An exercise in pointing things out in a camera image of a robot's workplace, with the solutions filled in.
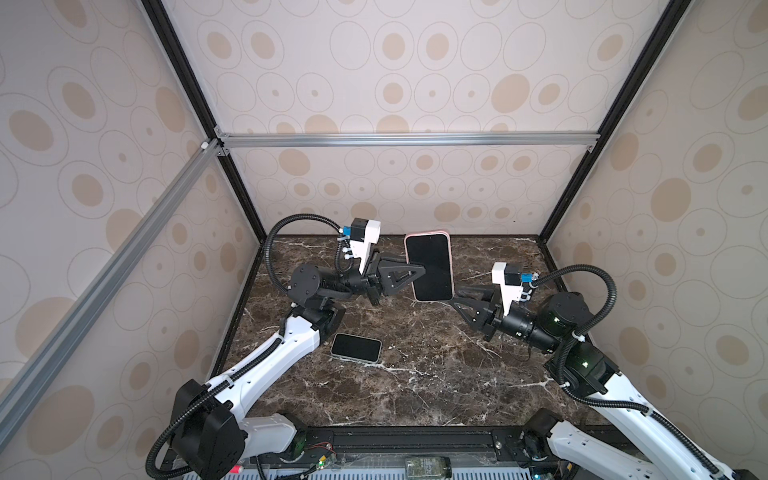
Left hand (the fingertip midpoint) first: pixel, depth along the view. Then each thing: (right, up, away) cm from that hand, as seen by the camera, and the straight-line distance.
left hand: (426, 283), depth 49 cm
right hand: (+7, -3, +9) cm, 11 cm away
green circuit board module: (+4, -43, +19) cm, 48 cm away
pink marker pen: (-42, -45, +20) cm, 65 cm away
